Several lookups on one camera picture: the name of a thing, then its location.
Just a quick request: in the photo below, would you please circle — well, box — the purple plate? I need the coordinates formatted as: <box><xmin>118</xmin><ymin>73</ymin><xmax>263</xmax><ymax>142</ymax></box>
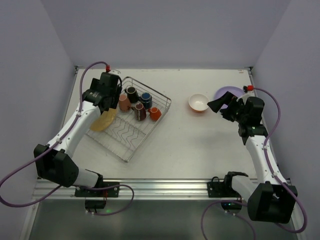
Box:
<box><xmin>213</xmin><ymin>86</ymin><xmax>245</xmax><ymax>100</ymax></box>

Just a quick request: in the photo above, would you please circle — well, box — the orange bowl white inside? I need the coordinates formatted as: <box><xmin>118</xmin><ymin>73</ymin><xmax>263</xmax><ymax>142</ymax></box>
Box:
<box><xmin>188</xmin><ymin>93</ymin><xmax>209</xmax><ymax>113</ymax></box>

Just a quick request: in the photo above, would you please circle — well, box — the pink textured cup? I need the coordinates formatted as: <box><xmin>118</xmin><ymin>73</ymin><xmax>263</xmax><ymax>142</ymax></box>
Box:
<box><xmin>118</xmin><ymin>94</ymin><xmax>131</xmax><ymax>113</ymax></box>

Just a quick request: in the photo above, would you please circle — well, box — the tan plate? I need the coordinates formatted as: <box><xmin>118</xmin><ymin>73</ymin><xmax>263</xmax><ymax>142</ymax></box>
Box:
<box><xmin>89</xmin><ymin>108</ymin><xmax>117</xmax><ymax>132</ymax></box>

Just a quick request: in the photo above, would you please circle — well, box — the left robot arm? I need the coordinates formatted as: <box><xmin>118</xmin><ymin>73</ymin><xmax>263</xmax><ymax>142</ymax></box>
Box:
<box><xmin>33</xmin><ymin>71</ymin><xmax>122</xmax><ymax>188</ymax></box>

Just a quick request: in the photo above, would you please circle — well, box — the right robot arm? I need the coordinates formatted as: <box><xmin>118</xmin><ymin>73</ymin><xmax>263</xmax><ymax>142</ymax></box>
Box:
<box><xmin>207</xmin><ymin>91</ymin><xmax>298</xmax><ymax>224</ymax></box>

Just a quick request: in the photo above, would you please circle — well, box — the black mug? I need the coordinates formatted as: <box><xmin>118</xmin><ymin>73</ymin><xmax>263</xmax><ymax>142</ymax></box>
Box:
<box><xmin>124</xmin><ymin>86</ymin><xmax>140</xmax><ymax>104</ymax></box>

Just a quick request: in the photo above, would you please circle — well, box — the blue mug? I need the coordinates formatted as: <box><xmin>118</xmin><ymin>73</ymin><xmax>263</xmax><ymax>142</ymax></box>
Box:
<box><xmin>140</xmin><ymin>92</ymin><xmax>153</xmax><ymax>109</ymax></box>

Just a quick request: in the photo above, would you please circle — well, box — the brown striped mug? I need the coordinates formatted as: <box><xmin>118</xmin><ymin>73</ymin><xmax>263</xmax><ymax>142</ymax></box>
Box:
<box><xmin>131</xmin><ymin>103</ymin><xmax>147</xmax><ymax>122</ymax></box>

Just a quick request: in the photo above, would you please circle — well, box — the orange red mug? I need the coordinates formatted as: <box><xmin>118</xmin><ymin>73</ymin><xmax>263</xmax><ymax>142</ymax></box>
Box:
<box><xmin>148</xmin><ymin>107</ymin><xmax>162</xmax><ymax>122</ymax></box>

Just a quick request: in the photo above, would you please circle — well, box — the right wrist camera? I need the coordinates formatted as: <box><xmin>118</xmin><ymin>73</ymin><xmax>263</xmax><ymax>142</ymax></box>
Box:
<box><xmin>236</xmin><ymin>85</ymin><xmax>255</xmax><ymax>105</ymax></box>

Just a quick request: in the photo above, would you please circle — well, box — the metal wire dish rack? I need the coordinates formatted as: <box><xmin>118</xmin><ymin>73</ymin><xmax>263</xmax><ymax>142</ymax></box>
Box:
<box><xmin>87</xmin><ymin>76</ymin><xmax>172</xmax><ymax>162</ymax></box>

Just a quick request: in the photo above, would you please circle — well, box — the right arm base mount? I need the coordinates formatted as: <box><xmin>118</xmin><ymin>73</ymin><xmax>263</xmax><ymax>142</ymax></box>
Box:
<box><xmin>202</xmin><ymin>171</ymin><xmax>255</xmax><ymax>218</ymax></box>

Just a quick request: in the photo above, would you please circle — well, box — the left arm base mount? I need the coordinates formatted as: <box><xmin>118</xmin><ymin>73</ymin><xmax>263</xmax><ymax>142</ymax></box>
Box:
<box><xmin>74</xmin><ymin>181</ymin><xmax>120</xmax><ymax>213</ymax></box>

